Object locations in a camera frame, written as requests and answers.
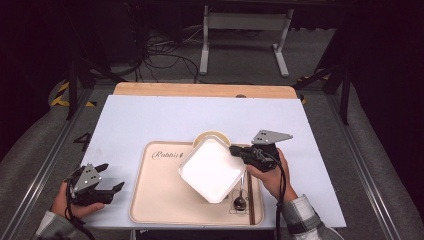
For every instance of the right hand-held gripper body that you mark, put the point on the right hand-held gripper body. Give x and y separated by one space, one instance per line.
263 156

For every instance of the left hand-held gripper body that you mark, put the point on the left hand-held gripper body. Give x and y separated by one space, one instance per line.
87 178

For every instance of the white square plate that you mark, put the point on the white square plate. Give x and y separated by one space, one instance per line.
211 170

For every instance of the cream bowl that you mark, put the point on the cream bowl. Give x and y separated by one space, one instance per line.
210 135

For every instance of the beige tray with rabbit print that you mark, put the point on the beige tray with rabbit print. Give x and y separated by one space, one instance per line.
156 196

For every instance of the brown chopstick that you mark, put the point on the brown chopstick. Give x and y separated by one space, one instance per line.
253 200
250 200

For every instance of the metal spoon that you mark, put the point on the metal spoon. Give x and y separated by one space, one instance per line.
240 201

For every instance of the person's right hand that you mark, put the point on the person's right hand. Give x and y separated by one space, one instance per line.
273 181

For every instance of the person's left hand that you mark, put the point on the person's left hand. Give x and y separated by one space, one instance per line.
81 208

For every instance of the white table board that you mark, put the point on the white table board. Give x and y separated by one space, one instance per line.
150 116

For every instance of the yellow black hazard tape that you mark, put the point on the yellow black hazard tape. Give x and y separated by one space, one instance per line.
61 98
313 77

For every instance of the black tripod stand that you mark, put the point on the black tripod stand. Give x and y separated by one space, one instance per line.
72 86
345 93

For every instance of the aluminium floor rail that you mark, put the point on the aluminium floor rail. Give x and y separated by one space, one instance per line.
43 166
363 166

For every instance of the white metal stand frame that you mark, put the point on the white metal stand frame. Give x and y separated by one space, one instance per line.
246 21

